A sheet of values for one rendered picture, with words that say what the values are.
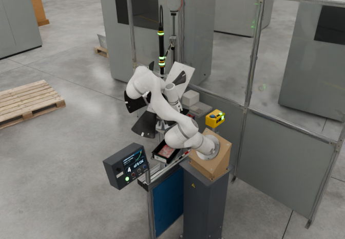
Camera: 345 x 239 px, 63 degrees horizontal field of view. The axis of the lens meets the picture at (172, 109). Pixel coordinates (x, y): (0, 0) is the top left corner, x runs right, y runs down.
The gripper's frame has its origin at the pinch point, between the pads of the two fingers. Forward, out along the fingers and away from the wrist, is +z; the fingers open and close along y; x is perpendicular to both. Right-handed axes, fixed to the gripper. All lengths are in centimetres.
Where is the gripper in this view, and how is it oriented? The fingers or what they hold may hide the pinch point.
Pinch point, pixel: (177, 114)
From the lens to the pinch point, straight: 231.4
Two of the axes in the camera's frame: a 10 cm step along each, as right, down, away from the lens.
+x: -6.5, 6.2, -4.3
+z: 2.1, 6.9, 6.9
